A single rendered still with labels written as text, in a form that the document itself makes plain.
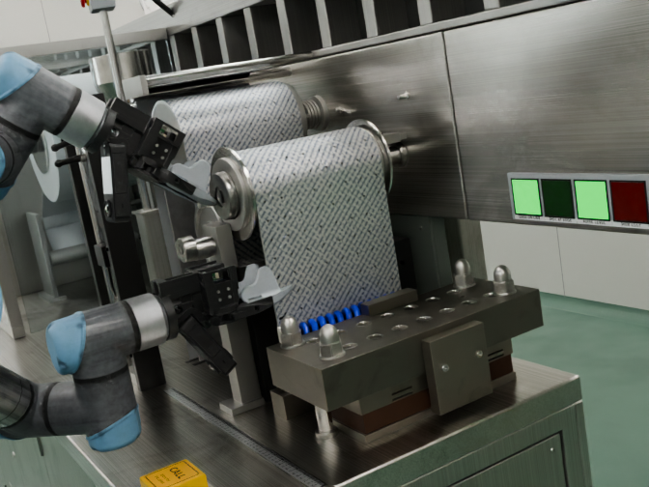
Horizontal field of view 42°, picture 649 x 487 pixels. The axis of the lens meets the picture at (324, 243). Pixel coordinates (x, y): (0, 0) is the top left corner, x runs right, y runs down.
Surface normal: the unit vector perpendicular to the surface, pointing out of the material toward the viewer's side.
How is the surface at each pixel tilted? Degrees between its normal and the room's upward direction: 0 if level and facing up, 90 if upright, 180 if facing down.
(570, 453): 90
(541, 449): 90
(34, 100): 101
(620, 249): 90
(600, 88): 90
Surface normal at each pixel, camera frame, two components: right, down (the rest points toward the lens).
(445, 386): 0.52, 0.08
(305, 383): -0.84, 0.24
